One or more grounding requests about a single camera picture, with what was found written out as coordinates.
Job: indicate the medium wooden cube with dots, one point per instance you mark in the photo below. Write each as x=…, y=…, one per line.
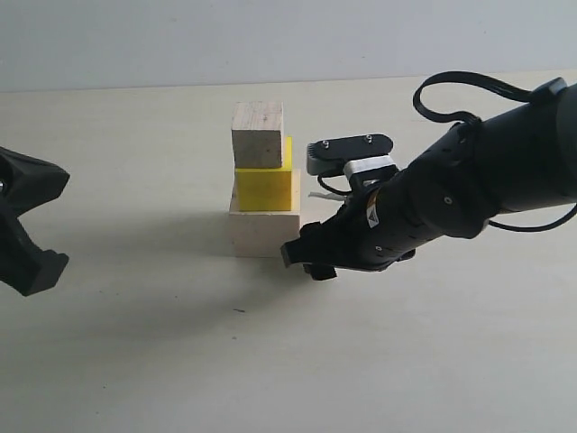
x=257, y=133

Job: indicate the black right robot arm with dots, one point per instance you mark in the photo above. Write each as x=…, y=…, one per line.
x=521, y=160

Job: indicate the yellow cube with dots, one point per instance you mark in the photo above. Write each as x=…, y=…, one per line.
x=269, y=190

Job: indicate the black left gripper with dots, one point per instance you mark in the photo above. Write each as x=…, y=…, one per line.
x=27, y=183

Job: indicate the large wooden cube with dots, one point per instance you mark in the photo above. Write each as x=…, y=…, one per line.
x=261, y=234

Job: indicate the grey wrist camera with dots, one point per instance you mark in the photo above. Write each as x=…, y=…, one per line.
x=359, y=158

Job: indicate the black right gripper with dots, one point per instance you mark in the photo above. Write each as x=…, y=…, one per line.
x=370, y=234

